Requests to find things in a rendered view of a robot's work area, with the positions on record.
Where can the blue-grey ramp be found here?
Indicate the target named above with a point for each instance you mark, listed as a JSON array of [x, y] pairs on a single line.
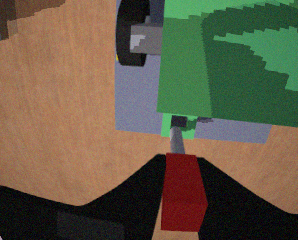
[[135, 101]]

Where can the green flat-topped trolley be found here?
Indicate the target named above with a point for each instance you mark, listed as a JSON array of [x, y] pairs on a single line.
[[221, 59]]

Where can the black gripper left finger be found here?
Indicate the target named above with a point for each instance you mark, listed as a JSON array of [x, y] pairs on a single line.
[[128, 212]]

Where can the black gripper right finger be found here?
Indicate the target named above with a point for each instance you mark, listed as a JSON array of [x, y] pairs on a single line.
[[235, 213]]

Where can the red-headed pin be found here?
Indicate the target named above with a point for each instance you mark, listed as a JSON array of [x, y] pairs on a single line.
[[183, 197]]

